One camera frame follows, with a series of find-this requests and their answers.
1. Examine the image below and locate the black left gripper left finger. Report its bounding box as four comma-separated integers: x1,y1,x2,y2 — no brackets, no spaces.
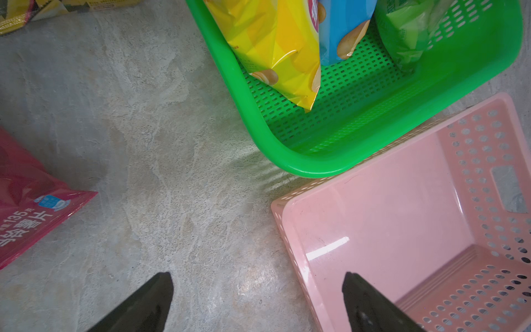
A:
89,272,174,331

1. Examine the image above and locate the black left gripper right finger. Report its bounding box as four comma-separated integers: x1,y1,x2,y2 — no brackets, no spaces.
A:
342,272,423,332

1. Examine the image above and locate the yellow Lay's chip bag front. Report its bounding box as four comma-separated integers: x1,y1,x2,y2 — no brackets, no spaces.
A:
205,0,321,111

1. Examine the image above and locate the green Lay's chip bag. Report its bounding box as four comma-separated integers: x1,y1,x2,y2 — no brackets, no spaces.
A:
374,0,452,73

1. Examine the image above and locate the light blue Lay's chip bag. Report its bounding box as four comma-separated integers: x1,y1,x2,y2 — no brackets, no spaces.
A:
317,0,377,66

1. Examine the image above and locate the pink plastic basket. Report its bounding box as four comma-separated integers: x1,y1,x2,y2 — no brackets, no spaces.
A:
271,93,530,331

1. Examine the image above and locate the green plastic basket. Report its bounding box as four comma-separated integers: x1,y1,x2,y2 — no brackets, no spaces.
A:
188,1,524,178

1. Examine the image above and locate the pink Lay's chip bag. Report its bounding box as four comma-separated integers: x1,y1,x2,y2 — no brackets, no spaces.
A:
1,129,98,268

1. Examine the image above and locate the black yellow chip bag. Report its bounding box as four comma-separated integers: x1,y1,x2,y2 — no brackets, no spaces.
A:
1,0,140,35

